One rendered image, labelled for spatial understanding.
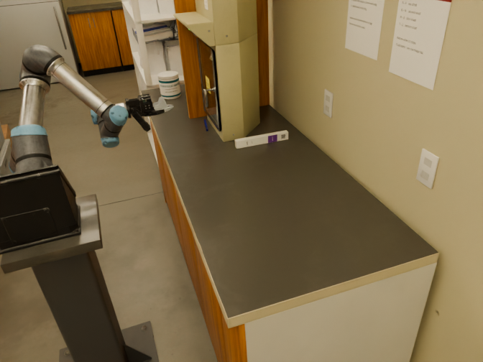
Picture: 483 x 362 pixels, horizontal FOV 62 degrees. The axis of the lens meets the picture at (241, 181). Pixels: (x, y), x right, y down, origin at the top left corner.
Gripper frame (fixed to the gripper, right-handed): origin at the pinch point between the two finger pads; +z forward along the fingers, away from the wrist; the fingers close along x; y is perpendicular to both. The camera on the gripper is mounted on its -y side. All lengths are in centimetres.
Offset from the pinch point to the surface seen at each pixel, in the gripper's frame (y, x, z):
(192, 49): 17.4, 31.9, 19.8
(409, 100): 20, -80, 66
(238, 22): 35.2, -4.9, 33.8
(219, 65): 17.8, -5.1, 23.8
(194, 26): 35.8, -5.1, 14.3
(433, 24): 44, -85, 66
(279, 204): -20, -65, 27
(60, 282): -40, -55, -57
